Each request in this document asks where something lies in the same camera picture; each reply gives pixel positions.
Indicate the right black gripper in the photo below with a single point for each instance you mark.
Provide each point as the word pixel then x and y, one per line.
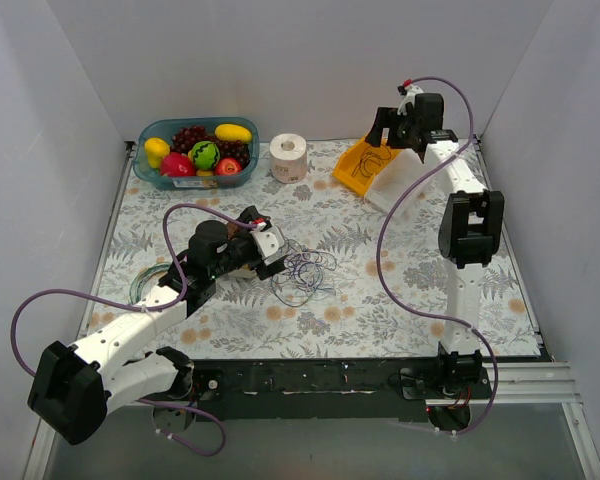
pixel 386 122

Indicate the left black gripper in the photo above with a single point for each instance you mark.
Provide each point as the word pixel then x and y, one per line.
pixel 262 263

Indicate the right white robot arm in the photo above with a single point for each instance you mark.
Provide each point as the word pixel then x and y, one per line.
pixel 468 238

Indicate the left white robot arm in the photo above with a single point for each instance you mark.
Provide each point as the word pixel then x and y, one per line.
pixel 76 387

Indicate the brown wrapped paper roll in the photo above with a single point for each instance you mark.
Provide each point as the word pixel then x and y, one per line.
pixel 243 254

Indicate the yellow plastic bin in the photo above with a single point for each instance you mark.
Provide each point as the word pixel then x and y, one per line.
pixel 358 166

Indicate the white plastic bin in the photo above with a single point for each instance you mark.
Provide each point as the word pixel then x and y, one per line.
pixel 390 183

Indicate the red toy apple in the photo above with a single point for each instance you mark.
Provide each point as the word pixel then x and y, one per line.
pixel 227 166

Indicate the white toilet paper roll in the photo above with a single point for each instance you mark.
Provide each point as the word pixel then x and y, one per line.
pixel 289 162

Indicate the toy watermelon ball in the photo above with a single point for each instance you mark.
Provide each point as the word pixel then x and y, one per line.
pixel 204 155

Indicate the yellow toy mango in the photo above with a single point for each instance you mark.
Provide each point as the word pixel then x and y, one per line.
pixel 233 133

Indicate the dark red toy grapes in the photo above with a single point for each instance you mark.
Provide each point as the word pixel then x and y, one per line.
pixel 187 137

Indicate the yellow toy pear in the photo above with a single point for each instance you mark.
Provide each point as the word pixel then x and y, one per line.
pixel 156 150

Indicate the teal fruit basket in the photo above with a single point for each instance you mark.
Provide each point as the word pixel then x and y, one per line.
pixel 165 129

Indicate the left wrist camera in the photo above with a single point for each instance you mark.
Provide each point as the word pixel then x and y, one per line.
pixel 267 237

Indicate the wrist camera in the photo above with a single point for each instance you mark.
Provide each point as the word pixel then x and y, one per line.
pixel 267 237
pixel 408 91

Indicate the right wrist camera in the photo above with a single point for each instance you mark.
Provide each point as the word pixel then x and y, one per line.
pixel 408 91

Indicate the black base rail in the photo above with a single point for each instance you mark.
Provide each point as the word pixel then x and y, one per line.
pixel 358 388

